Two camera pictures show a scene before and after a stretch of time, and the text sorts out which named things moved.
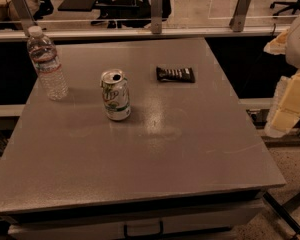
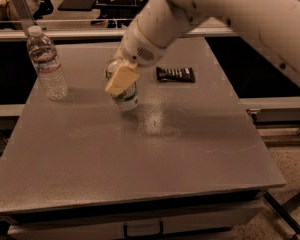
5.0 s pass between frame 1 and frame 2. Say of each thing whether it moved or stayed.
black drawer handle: stayed
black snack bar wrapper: stayed
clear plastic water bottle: stayed
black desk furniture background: stayed
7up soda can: moved
